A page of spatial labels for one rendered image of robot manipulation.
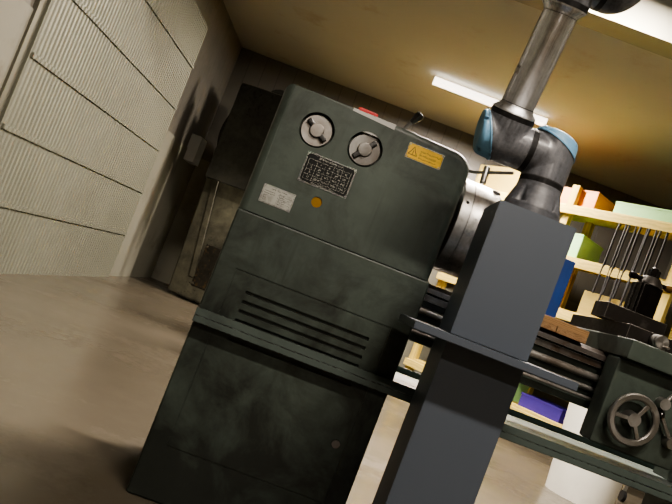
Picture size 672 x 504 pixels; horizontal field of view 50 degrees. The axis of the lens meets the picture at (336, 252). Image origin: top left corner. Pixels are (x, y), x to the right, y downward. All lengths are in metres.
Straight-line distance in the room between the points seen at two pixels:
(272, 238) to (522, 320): 0.74
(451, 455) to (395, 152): 0.87
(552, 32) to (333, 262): 0.84
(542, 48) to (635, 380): 1.03
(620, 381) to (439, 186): 0.79
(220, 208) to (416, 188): 5.90
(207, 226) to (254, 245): 5.86
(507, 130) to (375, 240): 0.51
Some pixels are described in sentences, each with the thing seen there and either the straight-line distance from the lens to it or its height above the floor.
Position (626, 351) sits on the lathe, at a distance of 2.28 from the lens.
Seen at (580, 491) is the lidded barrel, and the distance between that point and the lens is 5.07.
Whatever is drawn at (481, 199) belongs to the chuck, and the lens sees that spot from 2.28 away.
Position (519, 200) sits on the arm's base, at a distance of 1.85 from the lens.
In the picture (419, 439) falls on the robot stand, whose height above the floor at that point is 0.48.
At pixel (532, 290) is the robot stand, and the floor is 0.92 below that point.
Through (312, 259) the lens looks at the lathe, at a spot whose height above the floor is 0.80.
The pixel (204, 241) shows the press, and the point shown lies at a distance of 7.90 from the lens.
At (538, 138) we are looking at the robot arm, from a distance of 1.89.
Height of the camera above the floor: 0.76
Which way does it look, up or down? 2 degrees up
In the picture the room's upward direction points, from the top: 21 degrees clockwise
